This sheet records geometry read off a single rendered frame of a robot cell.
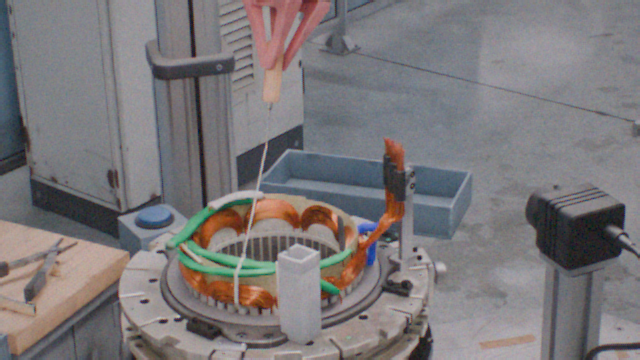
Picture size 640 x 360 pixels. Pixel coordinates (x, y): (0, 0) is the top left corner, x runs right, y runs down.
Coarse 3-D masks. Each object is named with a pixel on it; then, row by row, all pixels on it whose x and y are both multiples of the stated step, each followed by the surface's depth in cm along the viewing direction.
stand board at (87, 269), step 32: (0, 224) 157; (0, 256) 150; (64, 256) 150; (96, 256) 150; (128, 256) 150; (0, 288) 143; (64, 288) 143; (96, 288) 146; (0, 320) 137; (32, 320) 137; (64, 320) 142
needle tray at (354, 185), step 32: (288, 160) 175; (320, 160) 174; (352, 160) 172; (288, 192) 165; (320, 192) 163; (352, 192) 172; (384, 192) 172; (416, 192) 171; (448, 192) 169; (416, 224) 161; (448, 224) 159
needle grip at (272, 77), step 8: (280, 56) 129; (280, 64) 129; (264, 72) 129; (272, 72) 129; (280, 72) 129; (264, 80) 129; (272, 80) 129; (280, 80) 129; (264, 88) 129; (272, 88) 129; (264, 96) 129; (272, 96) 129
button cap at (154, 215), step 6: (144, 210) 164; (150, 210) 164; (156, 210) 164; (162, 210) 164; (168, 210) 164; (138, 216) 164; (144, 216) 163; (150, 216) 163; (156, 216) 163; (162, 216) 163; (168, 216) 163; (144, 222) 163; (150, 222) 162; (156, 222) 162; (162, 222) 163
